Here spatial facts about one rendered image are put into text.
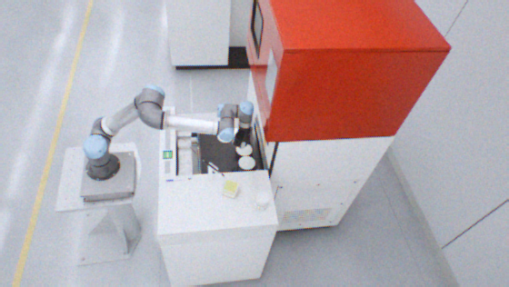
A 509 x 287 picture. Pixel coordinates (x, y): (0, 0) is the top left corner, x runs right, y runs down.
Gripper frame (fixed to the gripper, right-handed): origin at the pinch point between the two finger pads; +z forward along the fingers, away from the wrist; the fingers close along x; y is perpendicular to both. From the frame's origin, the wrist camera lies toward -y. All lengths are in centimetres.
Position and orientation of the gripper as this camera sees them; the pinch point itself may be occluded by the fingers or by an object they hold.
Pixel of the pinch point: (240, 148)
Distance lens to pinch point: 208.7
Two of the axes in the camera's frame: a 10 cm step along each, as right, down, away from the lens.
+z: -1.0, 6.2, 7.8
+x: -9.0, -3.9, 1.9
